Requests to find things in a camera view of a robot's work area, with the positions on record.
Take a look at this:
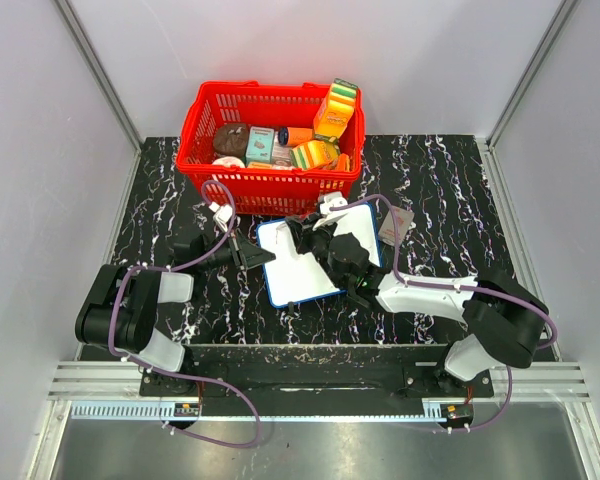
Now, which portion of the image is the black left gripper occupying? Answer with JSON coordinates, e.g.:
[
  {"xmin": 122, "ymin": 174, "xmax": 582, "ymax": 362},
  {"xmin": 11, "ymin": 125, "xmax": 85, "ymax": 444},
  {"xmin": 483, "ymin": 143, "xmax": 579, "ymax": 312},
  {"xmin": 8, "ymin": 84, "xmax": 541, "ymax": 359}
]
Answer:
[{"xmin": 197, "ymin": 227, "xmax": 275, "ymax": 272}]

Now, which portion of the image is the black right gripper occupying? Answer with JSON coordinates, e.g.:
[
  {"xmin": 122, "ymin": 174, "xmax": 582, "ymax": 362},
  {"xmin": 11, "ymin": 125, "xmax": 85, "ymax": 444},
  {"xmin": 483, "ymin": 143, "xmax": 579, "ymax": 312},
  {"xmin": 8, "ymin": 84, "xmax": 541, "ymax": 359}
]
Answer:
[{"xmin": 288, "ymin": 213, "xmax": 346, "ymax": 289}]

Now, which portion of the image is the white whiteboard blue frame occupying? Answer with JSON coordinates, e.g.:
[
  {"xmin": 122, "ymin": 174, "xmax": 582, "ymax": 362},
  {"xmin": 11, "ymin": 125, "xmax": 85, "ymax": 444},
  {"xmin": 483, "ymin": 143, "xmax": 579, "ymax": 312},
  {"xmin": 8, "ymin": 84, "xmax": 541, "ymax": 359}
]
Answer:
[{"xmin": 256, "ymin": 202, "xmax": 382, "ymax": 308}]

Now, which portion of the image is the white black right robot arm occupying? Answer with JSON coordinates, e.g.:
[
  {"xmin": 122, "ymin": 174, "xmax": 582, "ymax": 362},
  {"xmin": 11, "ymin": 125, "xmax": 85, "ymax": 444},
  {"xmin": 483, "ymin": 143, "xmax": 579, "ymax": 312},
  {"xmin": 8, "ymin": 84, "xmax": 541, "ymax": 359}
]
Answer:
[{"xmin": 285, "ymin": 213, "xmax": 550, "ymax": 396}]

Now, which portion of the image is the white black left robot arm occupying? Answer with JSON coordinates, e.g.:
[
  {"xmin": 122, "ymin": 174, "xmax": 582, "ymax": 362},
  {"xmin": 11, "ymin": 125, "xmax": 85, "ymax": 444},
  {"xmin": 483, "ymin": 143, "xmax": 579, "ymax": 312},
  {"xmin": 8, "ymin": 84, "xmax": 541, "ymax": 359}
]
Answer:
[{"xmin": 75, "ymin": 231, "xmax": 276, "ymax": 396}]

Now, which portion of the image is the lying orange sponge box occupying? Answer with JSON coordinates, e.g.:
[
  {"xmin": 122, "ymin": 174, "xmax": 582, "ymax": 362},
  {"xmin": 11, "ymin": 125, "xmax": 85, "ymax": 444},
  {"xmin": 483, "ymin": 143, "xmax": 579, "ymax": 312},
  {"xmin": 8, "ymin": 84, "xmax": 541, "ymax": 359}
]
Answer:
[{"xmin": 290, "ymin": 140, "xmax": 341, "ymax": 170}]

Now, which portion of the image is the red plastic shopping basket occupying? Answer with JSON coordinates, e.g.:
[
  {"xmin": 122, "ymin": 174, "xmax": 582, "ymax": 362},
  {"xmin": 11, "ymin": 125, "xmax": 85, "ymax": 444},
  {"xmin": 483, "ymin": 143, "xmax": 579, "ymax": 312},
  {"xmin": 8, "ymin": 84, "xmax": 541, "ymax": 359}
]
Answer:
[{"xmin": 175, "ymin": 81, "xmax": 365, "ymax": 216}]

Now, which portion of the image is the teal small box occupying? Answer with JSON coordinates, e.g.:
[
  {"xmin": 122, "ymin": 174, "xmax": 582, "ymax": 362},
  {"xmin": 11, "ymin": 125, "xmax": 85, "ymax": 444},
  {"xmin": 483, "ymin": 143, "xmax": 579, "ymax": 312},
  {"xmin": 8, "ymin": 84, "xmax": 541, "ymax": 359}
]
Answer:
[{"xmin": 245, "ymin": 126, "xmax": 275, "ymax": 164}]

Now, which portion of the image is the orange blue can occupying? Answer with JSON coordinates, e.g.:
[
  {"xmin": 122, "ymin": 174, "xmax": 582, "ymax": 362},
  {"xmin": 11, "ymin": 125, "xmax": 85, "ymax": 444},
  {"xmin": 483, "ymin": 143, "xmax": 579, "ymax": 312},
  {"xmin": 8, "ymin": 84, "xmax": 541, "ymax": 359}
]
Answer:
[{"xmin": 277, "ymin": 127, "xmax": 314, "ymax": 148}]

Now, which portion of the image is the white round lid tub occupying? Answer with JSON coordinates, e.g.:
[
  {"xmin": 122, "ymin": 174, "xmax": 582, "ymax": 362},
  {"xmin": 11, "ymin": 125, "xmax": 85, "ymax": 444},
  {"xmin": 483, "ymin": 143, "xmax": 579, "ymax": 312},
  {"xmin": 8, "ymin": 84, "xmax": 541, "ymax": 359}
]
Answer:
[{"xmin": 212, "ymin": 156, "xmax": 245, "ymax": 168}]

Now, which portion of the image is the brown round bread pack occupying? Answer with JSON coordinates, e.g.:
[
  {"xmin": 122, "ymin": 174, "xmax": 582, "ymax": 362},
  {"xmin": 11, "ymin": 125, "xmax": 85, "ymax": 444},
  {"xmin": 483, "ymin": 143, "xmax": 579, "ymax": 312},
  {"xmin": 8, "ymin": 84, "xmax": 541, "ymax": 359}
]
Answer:
[{"xmin": 212, "ymin": 123, "xmax": 249, "ymax": 157}]

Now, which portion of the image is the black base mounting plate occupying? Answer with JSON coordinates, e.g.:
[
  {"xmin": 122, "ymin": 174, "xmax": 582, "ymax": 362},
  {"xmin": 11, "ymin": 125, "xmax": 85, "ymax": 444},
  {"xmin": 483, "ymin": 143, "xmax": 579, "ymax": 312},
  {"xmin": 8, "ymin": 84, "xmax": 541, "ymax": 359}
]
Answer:
[{"xmin": 139, "ymin": 345, "xmax": 494, "ymax": 418}]

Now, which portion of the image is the tall orange sponge box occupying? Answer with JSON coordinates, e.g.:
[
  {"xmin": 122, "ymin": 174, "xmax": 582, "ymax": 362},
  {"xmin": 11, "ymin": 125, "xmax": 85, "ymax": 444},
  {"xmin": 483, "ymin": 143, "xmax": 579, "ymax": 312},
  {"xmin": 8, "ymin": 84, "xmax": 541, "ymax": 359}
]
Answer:
[{"xmin": 313, "ymin": 78, "xmax": 359, "ymax": 139}]

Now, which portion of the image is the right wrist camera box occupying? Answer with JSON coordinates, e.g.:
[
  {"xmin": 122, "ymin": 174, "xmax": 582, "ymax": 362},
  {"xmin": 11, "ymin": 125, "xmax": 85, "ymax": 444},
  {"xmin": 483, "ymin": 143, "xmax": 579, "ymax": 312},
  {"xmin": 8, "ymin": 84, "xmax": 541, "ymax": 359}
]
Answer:
[{"xmin": 312, "ymin": 192, "xmax": 349, "ymax": 231}]

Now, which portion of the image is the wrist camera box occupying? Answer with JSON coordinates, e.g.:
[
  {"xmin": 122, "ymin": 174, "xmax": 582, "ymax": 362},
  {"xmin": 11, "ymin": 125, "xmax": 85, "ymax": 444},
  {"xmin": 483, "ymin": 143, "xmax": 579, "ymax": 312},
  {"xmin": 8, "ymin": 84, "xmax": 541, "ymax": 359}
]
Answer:
[
  {"xmin": 208, "ymin": 202, "xmax": 235, "ymax": 233},
  {"xmin": 312, "ymin": 192, "xmax": 349, "ymax": 231}
]

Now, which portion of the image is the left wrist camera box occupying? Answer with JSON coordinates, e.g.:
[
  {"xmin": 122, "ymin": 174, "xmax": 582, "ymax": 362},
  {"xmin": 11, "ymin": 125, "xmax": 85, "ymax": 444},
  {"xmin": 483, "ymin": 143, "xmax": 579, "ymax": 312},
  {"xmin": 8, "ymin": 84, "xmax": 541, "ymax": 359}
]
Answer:
[{"xmin": 208, "ymin": 202, "xmax": 235, "ymax": 233}]

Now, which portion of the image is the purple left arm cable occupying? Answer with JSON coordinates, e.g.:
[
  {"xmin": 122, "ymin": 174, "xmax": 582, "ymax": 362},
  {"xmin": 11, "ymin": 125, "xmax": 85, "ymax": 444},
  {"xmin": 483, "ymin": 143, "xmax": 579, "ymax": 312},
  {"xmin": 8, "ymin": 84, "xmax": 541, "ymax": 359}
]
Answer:
[{"xmin": 107, "ymin": 180, "xmax": 264, "ymax": 449}]

